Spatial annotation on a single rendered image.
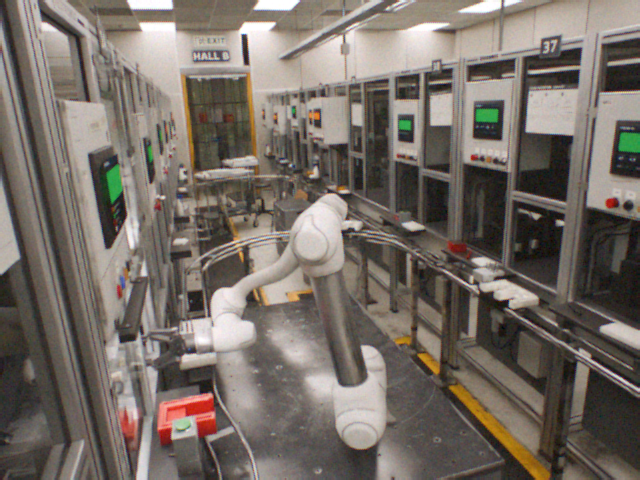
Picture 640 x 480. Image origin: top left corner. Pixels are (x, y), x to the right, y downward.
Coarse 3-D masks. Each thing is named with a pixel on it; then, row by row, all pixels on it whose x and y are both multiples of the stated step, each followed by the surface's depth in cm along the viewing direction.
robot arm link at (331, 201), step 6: (324, 198) 143; (330, 198) 143; (336, 198) 143; (318, 204) 141; (324, 204) 141; (330, 204) 142; (336, 204) 141; (342, 204) 143; (336, 210) 142; (342, 210) 142; (342, 216) 144; (342, 222) 144
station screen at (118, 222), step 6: (114, 156) 108; (108, 162) 99; (114, 162) 107; (108, 168) 98; (108, 186) 96; (120, 192) 111; (120, 198) 109; (114, 204) 100; (120, 204) 108; (114, 210) 99; (120, 210) 107; (114, 216) 98; (120, 216) 106; (126, 216) 115; (114, 222) 98; (120, 222) 105; (120, 228) 104
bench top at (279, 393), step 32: (192, 320) 256; (256, 320) 252; (288, 320) 251; (320, 320) 249; (256, 352) 219; (288, 352) 218; (320, 352) 217; (384, 352) 214; (224, 384) 195; (256, 384) 194; (288, 384) 193; (320, 384) 192; (416, 384) 189; (224, 416) 174; (256, 416) 174; (288, 416) 173; (320, 416) 172; (416, 416) 170; (448, 416) 169; (224, 448) 158; (256, 448) 157; (288, 448) 157; (320, 448) 156; (352, 448) 155; (384, 448) 155; (416, 448) 154; (448, 448) 153; (480, 448) 152
